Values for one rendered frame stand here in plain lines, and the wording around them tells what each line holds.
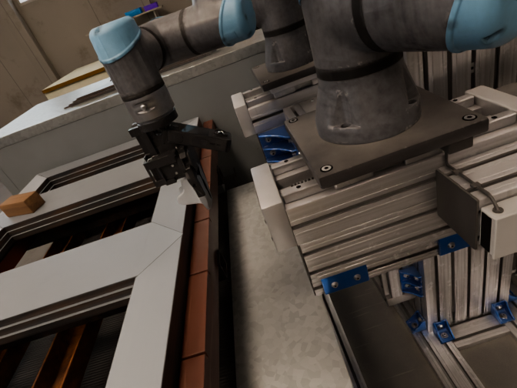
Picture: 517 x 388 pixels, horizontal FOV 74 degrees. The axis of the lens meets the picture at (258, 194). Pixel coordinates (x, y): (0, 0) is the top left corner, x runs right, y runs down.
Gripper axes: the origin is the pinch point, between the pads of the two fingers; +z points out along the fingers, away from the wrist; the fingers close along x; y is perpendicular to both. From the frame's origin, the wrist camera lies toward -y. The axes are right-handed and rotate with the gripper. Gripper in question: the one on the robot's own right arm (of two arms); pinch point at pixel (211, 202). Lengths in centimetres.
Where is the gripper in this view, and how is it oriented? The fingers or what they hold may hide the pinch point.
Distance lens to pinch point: 70.4
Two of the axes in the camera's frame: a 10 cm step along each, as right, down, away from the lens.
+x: 1.0, 5.2, -8.5
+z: 3.1, 8.0, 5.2
